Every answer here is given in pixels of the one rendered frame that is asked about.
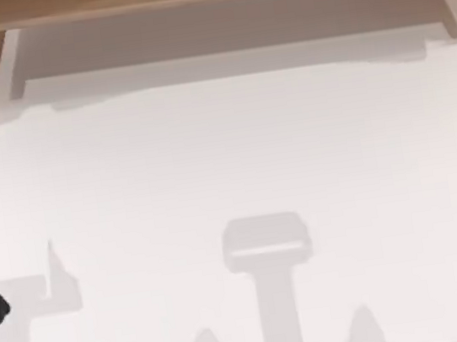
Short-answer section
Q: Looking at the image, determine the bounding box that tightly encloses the pale wooden drawer front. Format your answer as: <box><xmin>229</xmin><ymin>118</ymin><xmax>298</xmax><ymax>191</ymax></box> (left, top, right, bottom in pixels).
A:
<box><xmin>0</xmin><ymin>0</ymin><xmax>457</xmax><ymax>102</ymax></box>

